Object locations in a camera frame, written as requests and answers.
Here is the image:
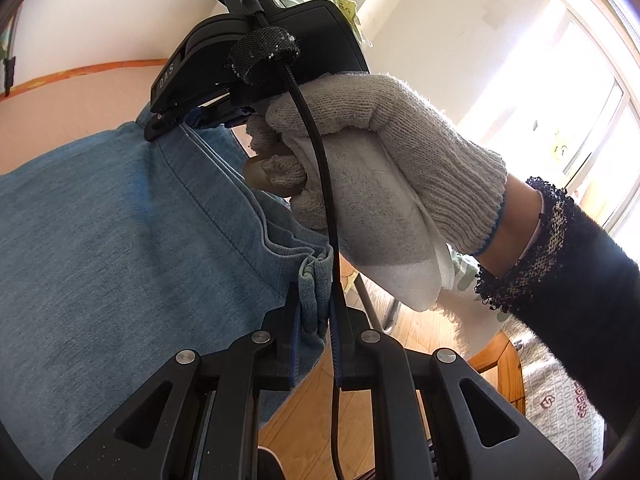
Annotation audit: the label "light blue denim pants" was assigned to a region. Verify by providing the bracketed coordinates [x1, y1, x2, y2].
[1, 112, 332, 479]

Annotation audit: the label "right forearm dark sleeve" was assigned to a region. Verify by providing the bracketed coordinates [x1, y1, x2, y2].
[476, 178, 639, 434]

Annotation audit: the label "right hand white knit glove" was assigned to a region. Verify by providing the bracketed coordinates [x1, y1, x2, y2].
[243, 71, 509, 313]

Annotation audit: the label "orange floral bed cover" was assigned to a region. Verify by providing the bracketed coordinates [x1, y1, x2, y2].
[1, 58, 166, 101]

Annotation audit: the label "beige fleece blanket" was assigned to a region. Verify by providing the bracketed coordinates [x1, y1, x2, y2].
[0, 66, 163, 174]

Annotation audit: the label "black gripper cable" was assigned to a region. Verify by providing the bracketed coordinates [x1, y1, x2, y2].
[229, 0, 352, 480]

